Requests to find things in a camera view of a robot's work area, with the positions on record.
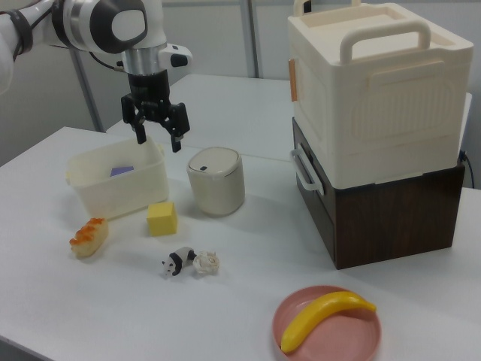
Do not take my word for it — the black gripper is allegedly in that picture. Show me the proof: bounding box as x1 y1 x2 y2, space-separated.
120 70 190 153

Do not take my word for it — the toy bread with orange topping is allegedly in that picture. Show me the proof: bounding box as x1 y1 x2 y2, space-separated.
68 217 110 259

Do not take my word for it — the white plastic basket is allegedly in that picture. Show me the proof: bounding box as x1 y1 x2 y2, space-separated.
65 135 169 221

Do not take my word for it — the cream lidded trash can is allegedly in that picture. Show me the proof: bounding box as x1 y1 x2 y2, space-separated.
186 147 246 217

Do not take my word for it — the yellow block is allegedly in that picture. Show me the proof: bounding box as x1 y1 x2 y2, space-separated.
146 202 179 237

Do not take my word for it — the toy panda figure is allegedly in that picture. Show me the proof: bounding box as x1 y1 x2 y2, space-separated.
162 246 198 278

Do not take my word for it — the small white animal figurine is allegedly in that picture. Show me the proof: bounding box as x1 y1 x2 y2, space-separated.
192 250 221 275

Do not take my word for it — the cream toy cabinet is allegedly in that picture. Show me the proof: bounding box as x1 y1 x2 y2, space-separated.
287 0 473 185

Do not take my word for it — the yellow toy banana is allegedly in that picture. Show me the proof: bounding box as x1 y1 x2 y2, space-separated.
280 290 377 353

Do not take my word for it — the dark wooden drawer box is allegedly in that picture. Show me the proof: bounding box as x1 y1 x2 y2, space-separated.
292 117 466 270

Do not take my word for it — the pink plate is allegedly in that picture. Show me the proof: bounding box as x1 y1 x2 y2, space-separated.
272 285 383 361

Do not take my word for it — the white drawer handle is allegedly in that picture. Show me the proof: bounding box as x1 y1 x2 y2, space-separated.
289 144 325 196

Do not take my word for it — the black cable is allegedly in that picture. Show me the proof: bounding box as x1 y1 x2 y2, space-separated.
458 150 475 189

